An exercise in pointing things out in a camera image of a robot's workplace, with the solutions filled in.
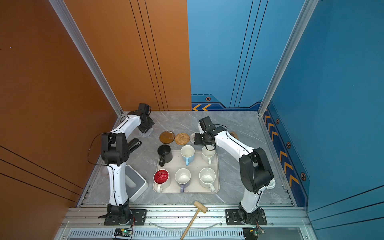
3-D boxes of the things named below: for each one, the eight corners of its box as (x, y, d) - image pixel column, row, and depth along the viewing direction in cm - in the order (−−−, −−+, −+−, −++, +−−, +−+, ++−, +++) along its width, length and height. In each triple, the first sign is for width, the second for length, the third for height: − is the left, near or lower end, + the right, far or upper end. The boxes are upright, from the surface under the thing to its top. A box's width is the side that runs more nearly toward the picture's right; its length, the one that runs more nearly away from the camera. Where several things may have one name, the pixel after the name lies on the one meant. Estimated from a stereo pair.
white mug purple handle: (175, 192, 82) (173, 188, 76) (177, 173, 89) (175, 168, 83) (190, 192, 82) (190, 188, 76) (191, 173, 89) (190, 168, 83)
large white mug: (199, 194, 82) (199, 189, 75) (199, 173, 89) (199, 167, 82) (215, 194, 82) (216, 189, 75) (213, 173, 89) (215, 167, 82)
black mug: (158, 167, 92) (155, 161, 85) (161, 151, 99) (158, 144, 92) (171, 167, 92) (169, 161, 85) (172, 151, 99) (171, 144, 92)
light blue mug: (187, 169, 90) (186, 162, 83) (180, 155, 96) (178, 147, 89) (198, 163, 92) (199, 156, 85) (191, 150, 98) (190, 142, 91)
